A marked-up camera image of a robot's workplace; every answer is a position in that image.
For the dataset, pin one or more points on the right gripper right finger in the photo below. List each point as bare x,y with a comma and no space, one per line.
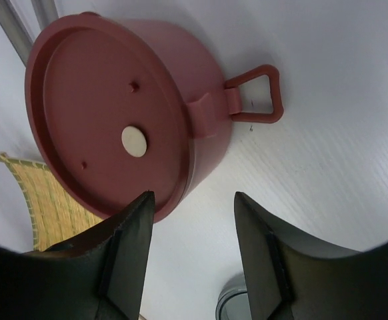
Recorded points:
291,274

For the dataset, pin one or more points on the metal tongs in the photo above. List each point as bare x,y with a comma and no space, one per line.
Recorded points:
15,29

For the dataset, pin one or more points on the bamboo woven tray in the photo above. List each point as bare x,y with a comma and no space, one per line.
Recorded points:
55,215

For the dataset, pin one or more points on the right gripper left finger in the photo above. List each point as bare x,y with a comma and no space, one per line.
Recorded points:
97,274

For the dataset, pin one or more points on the red steel bowl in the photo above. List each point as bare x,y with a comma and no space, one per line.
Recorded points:
213,102

